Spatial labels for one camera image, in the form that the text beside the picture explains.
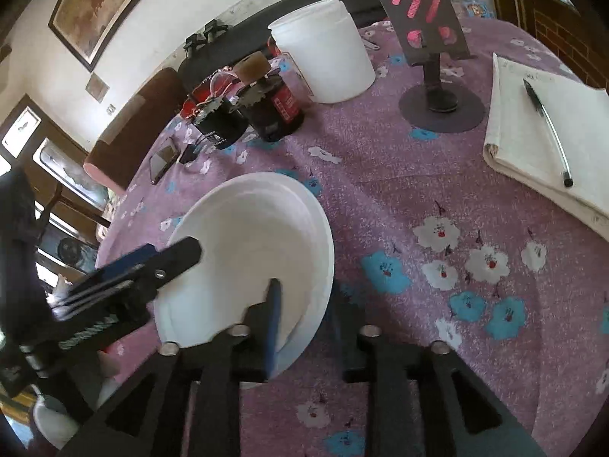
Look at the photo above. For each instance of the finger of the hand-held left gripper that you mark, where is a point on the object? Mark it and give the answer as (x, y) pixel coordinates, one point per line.
(176, 259)
(119, 266)

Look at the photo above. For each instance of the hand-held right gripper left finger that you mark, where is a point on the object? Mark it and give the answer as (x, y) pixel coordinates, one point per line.
(274, 333)

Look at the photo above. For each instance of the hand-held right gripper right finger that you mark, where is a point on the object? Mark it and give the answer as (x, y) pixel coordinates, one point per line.
(338, 333)

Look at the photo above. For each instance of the white bowl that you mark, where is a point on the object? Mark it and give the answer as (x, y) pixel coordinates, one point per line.
(328, 257)
(238, 238)

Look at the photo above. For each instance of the black phone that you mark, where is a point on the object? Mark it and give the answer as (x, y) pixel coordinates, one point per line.
(162, 162)

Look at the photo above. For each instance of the wooden glass cabinet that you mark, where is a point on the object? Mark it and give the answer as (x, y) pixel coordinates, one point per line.
(57, 176)

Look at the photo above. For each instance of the brown chair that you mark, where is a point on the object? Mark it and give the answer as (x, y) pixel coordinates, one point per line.
(133, 133)

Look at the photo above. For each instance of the purple floral tablecloth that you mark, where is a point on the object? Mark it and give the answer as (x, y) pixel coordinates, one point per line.
(404, 200)

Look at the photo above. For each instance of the red gold-rimmed plate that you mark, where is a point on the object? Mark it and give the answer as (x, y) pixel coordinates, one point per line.
(195, 100)

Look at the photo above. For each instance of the black jar with cork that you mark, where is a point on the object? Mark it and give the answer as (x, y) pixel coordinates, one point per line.
(273, 109)

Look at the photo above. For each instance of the clear glass cup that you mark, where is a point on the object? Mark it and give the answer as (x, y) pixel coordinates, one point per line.
(222, 83)

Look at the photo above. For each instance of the black sofa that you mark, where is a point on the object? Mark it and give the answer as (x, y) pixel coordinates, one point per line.
(247, 33)

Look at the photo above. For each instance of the white plastic container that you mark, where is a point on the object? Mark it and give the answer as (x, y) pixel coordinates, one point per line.
(328, 52)

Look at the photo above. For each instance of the white notebook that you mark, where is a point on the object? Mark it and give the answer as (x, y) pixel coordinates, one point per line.
(523, 128)

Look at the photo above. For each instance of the black pen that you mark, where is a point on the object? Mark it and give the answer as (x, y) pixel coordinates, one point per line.
(547, 123)

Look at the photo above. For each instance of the black phone stand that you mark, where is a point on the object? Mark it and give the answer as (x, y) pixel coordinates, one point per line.
(428, 33)

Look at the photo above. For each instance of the small wall plaque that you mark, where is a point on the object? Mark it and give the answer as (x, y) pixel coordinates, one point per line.
(97, 88)

